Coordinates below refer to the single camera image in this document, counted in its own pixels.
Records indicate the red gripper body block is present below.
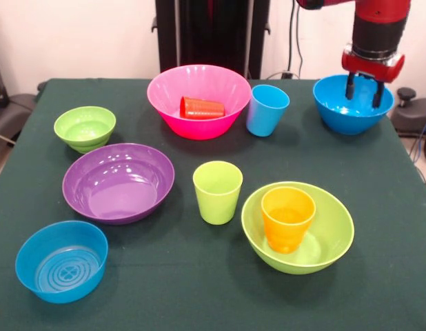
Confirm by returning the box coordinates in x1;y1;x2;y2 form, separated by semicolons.
341;48;406;84

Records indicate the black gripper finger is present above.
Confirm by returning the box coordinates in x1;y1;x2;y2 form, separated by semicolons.
345;70;356;101
372;79;386;108

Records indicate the large blue plastic bowl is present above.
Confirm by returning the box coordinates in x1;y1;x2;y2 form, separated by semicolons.
312;74;396;136

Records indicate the red plastic cup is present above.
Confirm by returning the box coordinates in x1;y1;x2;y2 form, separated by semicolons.
179;96;226;120

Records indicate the orange plastic cup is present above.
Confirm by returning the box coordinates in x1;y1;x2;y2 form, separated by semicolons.
261;186;317;254

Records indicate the blue plastic cup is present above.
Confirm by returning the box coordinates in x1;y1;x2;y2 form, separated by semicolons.
246;84;291;138

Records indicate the large green plastic bowl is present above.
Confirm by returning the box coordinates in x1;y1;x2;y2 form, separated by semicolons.
241;181;356;276

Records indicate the pink plastic bowl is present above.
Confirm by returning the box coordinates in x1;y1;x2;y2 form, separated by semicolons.
146;64;252;141

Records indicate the green plastic cup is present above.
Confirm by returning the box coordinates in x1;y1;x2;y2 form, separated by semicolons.
192;160;244;225

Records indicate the dark green tablecloth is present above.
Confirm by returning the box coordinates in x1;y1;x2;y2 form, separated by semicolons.
0;78;426;331

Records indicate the purple plastic bowl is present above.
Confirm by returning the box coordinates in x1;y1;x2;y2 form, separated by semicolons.
61;143;176;225

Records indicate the small green ribbed bowl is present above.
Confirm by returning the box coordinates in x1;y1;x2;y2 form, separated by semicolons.
53;106;117;154

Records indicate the small blue patterned bowl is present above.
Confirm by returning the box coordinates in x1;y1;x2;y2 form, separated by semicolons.
14;220;109;305

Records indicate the grey pedestal foot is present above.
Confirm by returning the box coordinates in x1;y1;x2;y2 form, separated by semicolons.
0;92;38;146
391;87;426;139

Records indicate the black wall cable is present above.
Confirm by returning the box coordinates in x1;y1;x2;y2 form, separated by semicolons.
287;0;305;77

